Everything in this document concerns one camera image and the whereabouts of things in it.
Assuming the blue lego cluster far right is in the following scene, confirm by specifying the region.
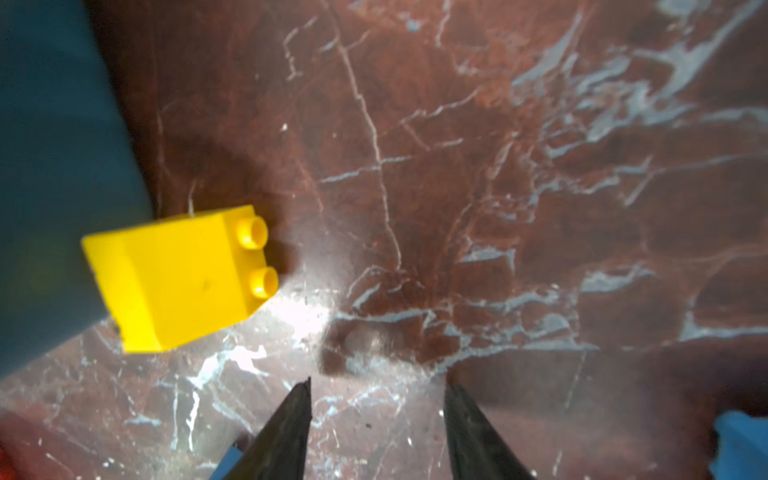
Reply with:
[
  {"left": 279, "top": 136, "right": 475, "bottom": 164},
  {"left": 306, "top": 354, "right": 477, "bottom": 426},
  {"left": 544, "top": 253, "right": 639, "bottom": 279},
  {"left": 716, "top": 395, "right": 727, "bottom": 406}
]
[{"left": 710, "top": 411, "right": 767, "bottom": 480}]

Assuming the teal plastic bin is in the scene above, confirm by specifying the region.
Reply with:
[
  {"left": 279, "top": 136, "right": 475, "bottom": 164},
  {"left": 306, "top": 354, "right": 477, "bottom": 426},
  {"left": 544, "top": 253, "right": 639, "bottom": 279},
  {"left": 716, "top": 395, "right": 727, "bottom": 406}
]
[{"left": 1, "top": 1, "right": 153, "bottom": 375}]

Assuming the small yellow lego behind teal bin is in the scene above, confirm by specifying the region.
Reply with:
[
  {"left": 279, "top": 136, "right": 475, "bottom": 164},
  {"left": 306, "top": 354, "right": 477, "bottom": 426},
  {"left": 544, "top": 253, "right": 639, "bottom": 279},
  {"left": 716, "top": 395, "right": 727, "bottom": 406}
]
[{"left": 81, "top": 205, "right": 279, "bottom": 354}]

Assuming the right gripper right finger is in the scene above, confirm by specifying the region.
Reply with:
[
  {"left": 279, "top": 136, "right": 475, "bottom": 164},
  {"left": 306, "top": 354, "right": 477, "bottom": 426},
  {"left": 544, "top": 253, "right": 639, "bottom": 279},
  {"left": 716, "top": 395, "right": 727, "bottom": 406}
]
[{"left": 443, "top": 384, "right": 534, "bottom": 480}]

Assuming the blue lego brick centre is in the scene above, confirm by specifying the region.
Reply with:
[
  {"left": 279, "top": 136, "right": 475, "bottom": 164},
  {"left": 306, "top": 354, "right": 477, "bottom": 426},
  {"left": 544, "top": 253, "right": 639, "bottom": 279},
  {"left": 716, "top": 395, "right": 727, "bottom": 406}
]
[{"left": 209, "top": 445, "right": 243, "bottom": 480}]

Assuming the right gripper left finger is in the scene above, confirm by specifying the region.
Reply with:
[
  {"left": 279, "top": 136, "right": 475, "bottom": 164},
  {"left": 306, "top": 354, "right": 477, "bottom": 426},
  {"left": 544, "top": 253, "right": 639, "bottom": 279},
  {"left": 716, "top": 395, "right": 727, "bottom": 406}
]
[{"left": 224, "top": 378, "right": 312, "bottom": 480}]

